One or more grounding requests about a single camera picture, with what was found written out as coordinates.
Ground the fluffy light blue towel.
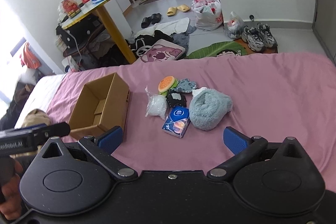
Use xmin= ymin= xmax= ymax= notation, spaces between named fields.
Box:
xmin=189 ymin=89 xmax=234 ymax=131

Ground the blue tissue packet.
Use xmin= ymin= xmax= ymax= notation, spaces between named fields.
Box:
xmin=162 ymin=106 xmax=190 ymax=138

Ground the clear bag white filling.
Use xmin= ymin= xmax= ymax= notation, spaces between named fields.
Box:
xmin=145 ymin=87 xmax=168 ymax=120

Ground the blue grey plush toy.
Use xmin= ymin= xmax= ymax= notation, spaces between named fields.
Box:
xmin=173 ymin=79 xmax=197 ymax=93

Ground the black dotted pouch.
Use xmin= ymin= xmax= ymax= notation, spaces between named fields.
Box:
xmin=166 ymin=90 xmax=187 ymax=108

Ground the hamburger plush toy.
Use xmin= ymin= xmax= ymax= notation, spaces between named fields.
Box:
xmin=158 ymin=76 xmax=178 ymax=95

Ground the white soft wad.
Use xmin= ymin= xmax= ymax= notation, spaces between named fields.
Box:
xmin=192 ymin=87 xmax=207 ymax=98

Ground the person's left hand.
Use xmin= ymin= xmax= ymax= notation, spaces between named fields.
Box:
xmin=1 ymin=160 xmax=23 ymax=221

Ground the tan blanket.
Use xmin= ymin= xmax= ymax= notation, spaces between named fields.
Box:
xmin=22 ymin=109 xmax=52 ymax=127

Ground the open cardboard box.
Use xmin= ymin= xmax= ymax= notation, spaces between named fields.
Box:
xmin=68 ymin=73 xmax=130 ymax=140

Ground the orange garment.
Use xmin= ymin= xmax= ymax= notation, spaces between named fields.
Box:
xmin=19 ymin=42 xmax=41 ymax=69

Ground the white appliance on floor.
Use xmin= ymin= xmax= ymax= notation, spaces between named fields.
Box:
xmin=62 ymin=56 xmax=79 ymax=73

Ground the green leaf cartoon rug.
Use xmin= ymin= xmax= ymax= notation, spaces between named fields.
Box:
xmin=185 ymin=42 xmax=247 ymax=59

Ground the grey sneaker right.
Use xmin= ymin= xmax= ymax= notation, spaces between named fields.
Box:
xmin=257 ymin=23 xmax=278 ymax=48

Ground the grey sneaker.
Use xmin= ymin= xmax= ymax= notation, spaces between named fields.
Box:
xmin=241 ymin=26 xmax=266 ymax=53
xmin=257 ymin=23 xmax=278 ymax=48

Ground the black clothes pile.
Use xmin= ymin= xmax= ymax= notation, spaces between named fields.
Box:
xmin=126 ymin=30 xmax=174 ymax=59

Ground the black polka dot bag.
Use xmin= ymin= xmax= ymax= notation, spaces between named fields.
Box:
xmin=56 ymin=14 xmax=101 ymax=48

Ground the grey sneaker left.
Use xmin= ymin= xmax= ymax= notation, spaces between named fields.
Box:
xmin=241 ymin=26 xmax=266 ymax=53

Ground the pink bear cushion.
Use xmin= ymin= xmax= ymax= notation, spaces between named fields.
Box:
xmin=139 ymin=39 xmax=186 ymax=63

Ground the small clear plastic bag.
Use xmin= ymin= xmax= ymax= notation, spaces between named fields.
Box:
xmin=224 ymin=11 xmax=245 ymax=40

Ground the grey fluffy mat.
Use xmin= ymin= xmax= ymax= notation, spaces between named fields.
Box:
xmin=170 ymin=26 xmax=197 ymax=53

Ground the black slipper left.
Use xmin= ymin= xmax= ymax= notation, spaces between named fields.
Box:
xmin=141 ymin=16 xmax=151 ymax=29

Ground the white floor towel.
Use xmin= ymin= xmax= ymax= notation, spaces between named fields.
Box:
xmin=134 ymin=18 xmax=190 ymax=38

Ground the red snack package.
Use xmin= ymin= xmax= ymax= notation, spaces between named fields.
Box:
xmin=60 ymin=0 xmax=81 ymax=18

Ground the yellow legged table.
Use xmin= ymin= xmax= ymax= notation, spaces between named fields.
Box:
xmin=61 ymin=0 xmax=136 ymax=64

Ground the large white plastic bag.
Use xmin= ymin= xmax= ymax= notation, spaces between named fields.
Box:
xmin=191 ymin=0 xmax=223 ymax=31

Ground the yellow slipper right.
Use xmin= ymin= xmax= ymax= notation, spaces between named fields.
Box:
xmin=177 ymin=4 xmax=190 ymax=12

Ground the yellow slipper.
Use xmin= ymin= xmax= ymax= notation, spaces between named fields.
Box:
xmin=166 ymin=7 xmax=177 ymax=16
xmin=177 ymin=4 xmax=190 ymax=12

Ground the yellow slipper left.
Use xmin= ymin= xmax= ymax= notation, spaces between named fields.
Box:
xmin=166 ymin=7 xmax=177 ymax=16

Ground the white charging cable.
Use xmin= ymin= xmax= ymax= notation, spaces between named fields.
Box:
xmin=65 ymin=29 xmax=83 ymax=71

